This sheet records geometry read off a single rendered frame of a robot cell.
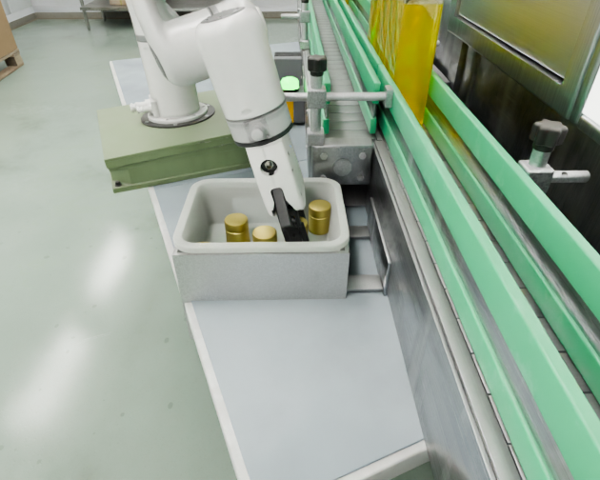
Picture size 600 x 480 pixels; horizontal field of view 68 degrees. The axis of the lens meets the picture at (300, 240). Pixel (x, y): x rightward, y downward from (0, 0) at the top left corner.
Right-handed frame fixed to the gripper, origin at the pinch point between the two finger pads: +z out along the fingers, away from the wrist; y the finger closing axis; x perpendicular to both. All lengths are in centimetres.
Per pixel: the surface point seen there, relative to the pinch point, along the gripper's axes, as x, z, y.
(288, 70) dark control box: 0, 0, 78
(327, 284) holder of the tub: -3.0, 3.7, -9.0
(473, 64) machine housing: -36.4, -4.5, 31.5
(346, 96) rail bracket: -11.3, -12.8, 10.3
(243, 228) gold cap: 7.1, -2.1, -0.1
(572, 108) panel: -34.3, -10.5, -5.5
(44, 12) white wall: 323, -13, 615
